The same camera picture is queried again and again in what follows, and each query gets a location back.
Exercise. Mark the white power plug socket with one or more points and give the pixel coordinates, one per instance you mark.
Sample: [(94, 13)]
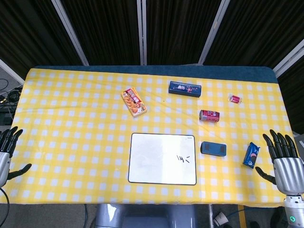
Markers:
[(219, 218)]

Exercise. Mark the yellow white checkered tablecloth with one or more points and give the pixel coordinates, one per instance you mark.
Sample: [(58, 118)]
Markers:
[(152, 135)]

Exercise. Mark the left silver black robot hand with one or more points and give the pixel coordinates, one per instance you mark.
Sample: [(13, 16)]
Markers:
[(4, 156)]

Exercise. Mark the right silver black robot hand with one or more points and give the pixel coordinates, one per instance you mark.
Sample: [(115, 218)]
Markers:
[(287, 168)]

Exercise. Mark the red soda can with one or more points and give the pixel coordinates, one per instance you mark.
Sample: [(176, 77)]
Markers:
[(209, 116)]

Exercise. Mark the small red candy wrapper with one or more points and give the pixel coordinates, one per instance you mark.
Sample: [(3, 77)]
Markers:
[(235, 99)]

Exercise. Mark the orange curry snack box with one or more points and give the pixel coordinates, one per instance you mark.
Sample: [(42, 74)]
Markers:
[(134, 102)]

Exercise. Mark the blue oreo cookie pack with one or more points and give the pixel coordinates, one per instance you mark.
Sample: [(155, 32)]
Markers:
[(251, 155)]

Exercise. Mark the white board with black frame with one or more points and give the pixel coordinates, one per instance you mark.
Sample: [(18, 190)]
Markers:
[(162, 158)]

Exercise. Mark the dark whiteboard eraser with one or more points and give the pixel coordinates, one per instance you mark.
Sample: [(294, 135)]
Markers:
[(213, 149)]

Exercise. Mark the grey robot torso base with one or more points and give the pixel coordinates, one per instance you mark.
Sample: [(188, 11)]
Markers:
[(145, 216)]

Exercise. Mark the dark blue long box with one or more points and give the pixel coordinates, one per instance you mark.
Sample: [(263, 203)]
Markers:
[(185, 89)]

